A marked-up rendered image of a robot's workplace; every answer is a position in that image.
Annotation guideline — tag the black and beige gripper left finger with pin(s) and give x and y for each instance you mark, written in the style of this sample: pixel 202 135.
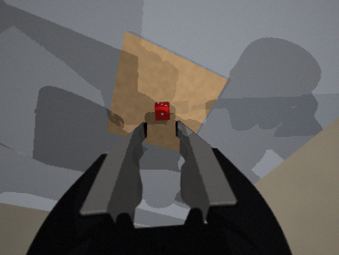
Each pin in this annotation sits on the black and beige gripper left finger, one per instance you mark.
pixel 112 185

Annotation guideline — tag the red die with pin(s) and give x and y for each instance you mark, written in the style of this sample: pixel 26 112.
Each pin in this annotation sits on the red die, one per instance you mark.
pixel 162 111

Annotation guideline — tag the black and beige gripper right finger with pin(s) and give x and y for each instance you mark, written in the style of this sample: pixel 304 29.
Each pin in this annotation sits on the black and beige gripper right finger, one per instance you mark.
pixel 227 198

